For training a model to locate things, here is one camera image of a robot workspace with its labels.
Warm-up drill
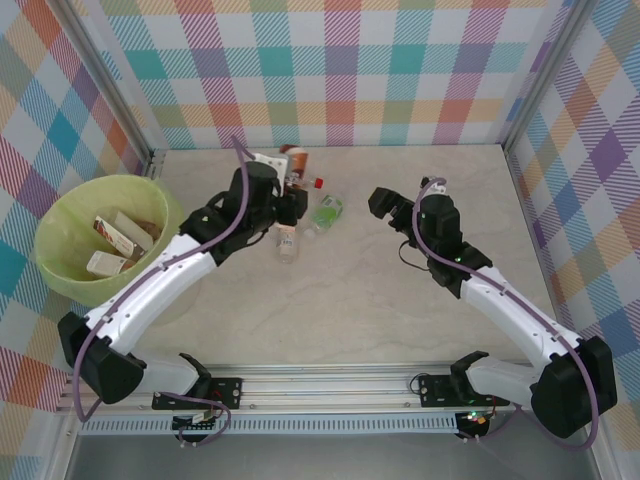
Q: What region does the clear bottle white orange label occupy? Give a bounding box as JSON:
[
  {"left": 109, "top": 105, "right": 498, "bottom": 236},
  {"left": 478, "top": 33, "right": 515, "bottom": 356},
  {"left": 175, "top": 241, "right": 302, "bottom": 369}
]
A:
[{"left": 275, "top": 224, "right": 300, "bottom": 265}]

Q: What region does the red label cola bottle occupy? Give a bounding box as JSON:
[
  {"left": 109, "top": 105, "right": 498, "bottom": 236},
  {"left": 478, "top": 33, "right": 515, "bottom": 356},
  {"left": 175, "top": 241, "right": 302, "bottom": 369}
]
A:
[{"left": 287, "top": 172, "right": 325, "bottom": 194}]

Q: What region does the green lined waste bin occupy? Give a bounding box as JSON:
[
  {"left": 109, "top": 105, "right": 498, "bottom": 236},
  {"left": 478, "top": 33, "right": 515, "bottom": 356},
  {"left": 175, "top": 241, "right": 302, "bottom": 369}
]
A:
[{"left": 33, "top": 174, "right": 185, "bottom": 306}]

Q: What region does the green label clear bottle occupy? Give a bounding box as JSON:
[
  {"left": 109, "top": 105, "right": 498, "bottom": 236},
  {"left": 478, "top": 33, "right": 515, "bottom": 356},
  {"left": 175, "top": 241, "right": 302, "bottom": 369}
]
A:
[{"left": 302, "top": 193, "right": 346, "bottom": 237}]

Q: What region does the plain beige carton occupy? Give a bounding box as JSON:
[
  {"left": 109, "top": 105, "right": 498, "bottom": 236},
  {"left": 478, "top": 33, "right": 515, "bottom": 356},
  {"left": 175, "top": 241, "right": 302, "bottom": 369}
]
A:
[{"left": 115, "top": 210, "right": 154, "bottom": 251}]

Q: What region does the red white patterned carton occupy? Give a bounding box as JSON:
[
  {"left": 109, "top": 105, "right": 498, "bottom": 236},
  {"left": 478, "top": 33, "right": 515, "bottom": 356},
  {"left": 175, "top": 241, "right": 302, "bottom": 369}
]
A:
[{"left": 92, "top": 214, "right": 136, "bottom": 259}]

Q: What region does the small circuit board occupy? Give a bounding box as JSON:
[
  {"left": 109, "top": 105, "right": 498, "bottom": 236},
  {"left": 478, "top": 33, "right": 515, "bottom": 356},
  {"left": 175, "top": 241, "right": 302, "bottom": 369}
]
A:
[
  {"left": 172, "top": 409, "right": 217, "bottom": 432},
  {"left": 457, "top": 410, "right": 492, "bottom": 432}
]

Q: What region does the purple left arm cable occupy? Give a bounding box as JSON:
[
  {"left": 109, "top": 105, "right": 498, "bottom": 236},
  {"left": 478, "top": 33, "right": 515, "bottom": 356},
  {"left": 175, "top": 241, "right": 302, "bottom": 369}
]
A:
[{"left": 72, "top": 134, "right": 254, "bottom": 424}]

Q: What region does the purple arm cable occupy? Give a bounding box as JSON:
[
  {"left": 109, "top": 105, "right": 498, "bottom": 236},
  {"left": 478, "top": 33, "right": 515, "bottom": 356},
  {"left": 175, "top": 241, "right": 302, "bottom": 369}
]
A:
[
  {"left": 72, "top": 134, "right": 254, "bottom": 424},
  {"left": 412, "top": 177, "right": 601, "bottom": 451}
]

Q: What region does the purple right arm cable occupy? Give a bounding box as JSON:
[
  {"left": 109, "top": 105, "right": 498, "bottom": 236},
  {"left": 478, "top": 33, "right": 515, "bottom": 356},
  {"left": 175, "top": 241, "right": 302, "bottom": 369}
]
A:
[{"left": 412, "top": 177, "right": 601, "bottom": 451}]

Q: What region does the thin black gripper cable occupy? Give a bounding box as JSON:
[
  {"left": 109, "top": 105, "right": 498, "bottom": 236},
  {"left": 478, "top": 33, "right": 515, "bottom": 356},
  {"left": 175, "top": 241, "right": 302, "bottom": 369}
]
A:
[{"left": 398, "top": 239, "right": 431, "bottom": 274}]

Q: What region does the aluminium frame post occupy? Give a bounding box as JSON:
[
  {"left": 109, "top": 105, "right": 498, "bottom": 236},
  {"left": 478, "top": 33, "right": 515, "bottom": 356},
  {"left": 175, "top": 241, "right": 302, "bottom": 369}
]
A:
[
  {"left": 59, "top": 0, "right": 167, "bottom": 176},
  {"left": 502, "top": 0, "right": 601, "bottom": 157}
]

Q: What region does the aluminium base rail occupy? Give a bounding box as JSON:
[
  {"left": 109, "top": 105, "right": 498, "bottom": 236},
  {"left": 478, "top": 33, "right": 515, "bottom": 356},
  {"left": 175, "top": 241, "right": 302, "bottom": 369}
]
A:
[{"left": 59, "top": 364, "right": 516, "bottom": 417}]

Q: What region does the slotted white cable duct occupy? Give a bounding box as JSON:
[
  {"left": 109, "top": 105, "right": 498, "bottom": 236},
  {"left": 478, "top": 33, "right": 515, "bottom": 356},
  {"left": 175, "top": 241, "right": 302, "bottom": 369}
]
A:
[{"left": 79, "top": 417, "right": 459, "bottom": 435}]

